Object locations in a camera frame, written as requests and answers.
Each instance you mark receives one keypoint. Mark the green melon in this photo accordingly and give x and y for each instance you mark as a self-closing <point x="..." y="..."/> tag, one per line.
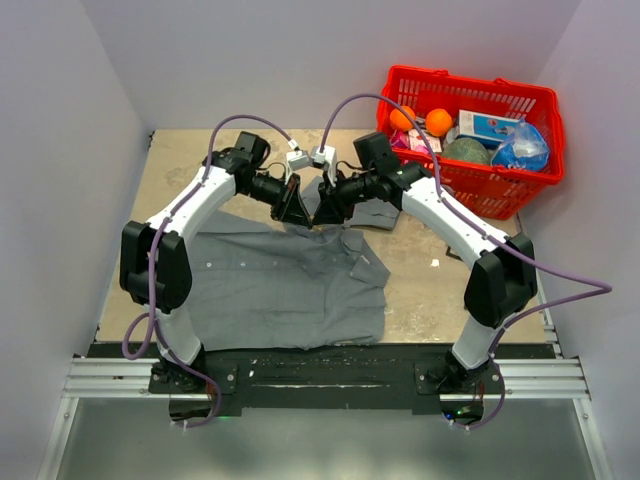
<point x="467" y="150"/>

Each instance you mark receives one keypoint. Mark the orange fruit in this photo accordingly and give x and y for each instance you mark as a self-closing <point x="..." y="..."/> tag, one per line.
<point x="438" y="122"/>
<point x="402" y="119"/>

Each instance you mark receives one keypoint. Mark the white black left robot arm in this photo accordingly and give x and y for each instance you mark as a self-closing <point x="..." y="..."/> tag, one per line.
<point x="154" y="266"/>

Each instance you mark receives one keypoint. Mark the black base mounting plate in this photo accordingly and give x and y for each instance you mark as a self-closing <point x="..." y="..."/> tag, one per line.
<point x="393" y="377"/>

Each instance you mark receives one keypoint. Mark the red plastic shopping basket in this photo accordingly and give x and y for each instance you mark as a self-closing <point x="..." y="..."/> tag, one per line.
<point x="491" y="192"/>

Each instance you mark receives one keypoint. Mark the blue plastic bag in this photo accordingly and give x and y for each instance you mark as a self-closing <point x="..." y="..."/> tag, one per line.
<point x="524" y="148"/>

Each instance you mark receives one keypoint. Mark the pink white small box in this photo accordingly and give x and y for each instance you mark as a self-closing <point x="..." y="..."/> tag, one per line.
<point x="412" y="140"/>

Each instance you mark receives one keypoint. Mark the aluminium frame rail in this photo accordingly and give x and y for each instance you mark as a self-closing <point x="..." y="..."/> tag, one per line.
<point x="92" y="378"/>

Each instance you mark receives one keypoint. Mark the orange fruit right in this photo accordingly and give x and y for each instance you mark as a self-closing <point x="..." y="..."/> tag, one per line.
<point x="438" y="122"/>

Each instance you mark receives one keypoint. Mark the orange fruit left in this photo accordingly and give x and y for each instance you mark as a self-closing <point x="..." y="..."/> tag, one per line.
<point x="402" y="119"/>

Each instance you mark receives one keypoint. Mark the grey button-up shirt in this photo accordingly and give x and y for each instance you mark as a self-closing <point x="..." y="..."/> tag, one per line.
<point x="258" y="287"/>

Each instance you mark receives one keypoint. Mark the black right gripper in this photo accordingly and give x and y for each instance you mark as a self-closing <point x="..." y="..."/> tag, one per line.
<point x="332" y="208"/>

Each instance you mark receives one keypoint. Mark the white blue light bulb box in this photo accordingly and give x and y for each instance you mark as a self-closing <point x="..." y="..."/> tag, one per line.
<point x="489" y="130"/>

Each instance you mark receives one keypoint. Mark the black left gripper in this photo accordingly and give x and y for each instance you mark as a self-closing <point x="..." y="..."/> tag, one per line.
<point x="291" y="207"/>

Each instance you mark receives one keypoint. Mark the black rectangular frame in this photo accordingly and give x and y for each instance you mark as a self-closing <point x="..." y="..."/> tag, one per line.
<point x="452" y="254"/>

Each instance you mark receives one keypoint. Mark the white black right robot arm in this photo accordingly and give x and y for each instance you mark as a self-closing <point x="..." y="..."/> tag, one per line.
<point x="502" y="280"/>

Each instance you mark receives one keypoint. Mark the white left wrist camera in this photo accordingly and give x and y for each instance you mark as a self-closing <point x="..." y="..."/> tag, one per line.
<point x="297" y="159"/>

